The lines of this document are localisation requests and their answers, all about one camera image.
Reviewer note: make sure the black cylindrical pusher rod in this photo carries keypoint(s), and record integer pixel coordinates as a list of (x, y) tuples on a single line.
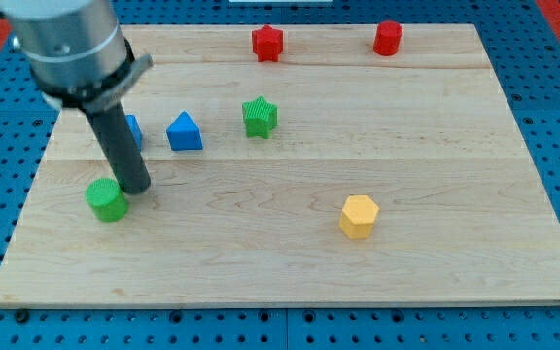
[(116, 140)]

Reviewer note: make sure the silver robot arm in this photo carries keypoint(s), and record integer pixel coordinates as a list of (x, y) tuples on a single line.
[(80, 59)]

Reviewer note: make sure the green star block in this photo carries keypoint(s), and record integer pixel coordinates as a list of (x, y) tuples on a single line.
[(260, 117)]

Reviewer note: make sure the red star block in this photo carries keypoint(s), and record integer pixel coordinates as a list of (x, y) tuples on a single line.
[(267, 43)]

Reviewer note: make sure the blue cube block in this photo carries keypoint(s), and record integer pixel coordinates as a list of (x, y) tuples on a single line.
[(135, 130)]

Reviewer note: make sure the blue triangle block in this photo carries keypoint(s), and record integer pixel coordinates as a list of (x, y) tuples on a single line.
[(184, 134)]

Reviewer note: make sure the green cylinder block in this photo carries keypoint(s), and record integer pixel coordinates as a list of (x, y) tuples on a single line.
[(106, 200)]

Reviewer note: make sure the wooden board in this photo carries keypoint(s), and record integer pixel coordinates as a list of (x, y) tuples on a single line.
[(426, 133)]

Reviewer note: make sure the yellow hexagon block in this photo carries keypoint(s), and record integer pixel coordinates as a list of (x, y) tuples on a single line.
[(358, 216)]

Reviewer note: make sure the red cylinder block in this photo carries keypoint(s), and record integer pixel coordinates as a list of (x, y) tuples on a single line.
[(387, 38)]

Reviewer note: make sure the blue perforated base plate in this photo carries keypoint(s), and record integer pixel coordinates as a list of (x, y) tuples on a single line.
[(525, 52)]

